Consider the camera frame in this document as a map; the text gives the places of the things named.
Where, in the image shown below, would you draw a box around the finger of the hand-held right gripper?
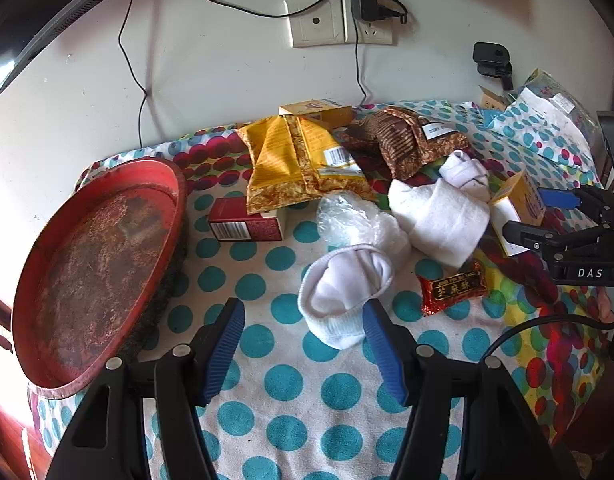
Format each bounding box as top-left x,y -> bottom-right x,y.
538,185 -> 614,228
502,220 -> 610,263

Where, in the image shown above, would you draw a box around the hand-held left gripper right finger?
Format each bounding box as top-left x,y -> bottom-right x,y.
362,299 -> 568,480

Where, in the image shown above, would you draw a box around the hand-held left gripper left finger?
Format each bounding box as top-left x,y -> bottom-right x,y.
44,297 -> 246,480

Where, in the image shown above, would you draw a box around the yellow cardboard box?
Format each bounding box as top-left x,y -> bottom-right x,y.
278,99 -> 355,128
489,170 -> 546,257

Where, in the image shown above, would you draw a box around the red candy packet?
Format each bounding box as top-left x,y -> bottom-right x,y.
417,260 -> 488,317

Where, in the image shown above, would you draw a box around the small white sock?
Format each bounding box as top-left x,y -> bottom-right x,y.
439,152 -> 489,196

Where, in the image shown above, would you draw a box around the red cardboard box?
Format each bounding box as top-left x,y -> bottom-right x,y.
208,197 -> 288,243

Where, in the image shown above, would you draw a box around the clear plastic bag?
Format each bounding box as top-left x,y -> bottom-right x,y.
316,191 -> 388,248

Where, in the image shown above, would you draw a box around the red round tray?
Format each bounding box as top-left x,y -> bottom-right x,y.
11,157 -> 189,401

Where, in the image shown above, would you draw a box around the brown snack bag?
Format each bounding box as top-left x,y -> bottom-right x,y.
377,107 -> 470,181
341,110 -> 388,152

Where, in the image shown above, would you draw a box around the yellow snack bag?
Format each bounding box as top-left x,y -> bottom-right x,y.
235,114 -> 380,213

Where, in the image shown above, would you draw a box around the person's right hand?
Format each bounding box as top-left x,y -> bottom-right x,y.
598,285 -> 614,325

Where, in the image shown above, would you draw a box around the polka dot blanket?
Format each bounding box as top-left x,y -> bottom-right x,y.
30,97 -> 614,480

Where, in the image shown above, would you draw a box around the printed plastic bag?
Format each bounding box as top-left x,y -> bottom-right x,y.
518,67 -> 602,137

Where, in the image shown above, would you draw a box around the small brown cardboard box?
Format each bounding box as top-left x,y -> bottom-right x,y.
478,85 -> 508,111

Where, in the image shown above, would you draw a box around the black angled plug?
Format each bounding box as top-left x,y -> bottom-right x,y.
377,2 -> 409,24

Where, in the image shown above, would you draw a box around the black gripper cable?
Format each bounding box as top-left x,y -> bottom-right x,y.
481,312 -> 614,362

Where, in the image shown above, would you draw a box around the black clip mount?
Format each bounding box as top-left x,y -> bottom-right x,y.
473,41 -> 515,92

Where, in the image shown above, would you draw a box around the thin black adapter cable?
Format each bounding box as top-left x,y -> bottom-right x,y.
354,20 -> 369,107

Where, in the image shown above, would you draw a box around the white wall power socket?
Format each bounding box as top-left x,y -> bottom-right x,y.
344,0 -> 395,46

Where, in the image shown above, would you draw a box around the white wall outlet plate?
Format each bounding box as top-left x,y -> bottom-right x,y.
284,0 -> 348,49

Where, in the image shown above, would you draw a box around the long black wall cable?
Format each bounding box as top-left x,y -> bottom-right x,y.
118,0 -> 149,150

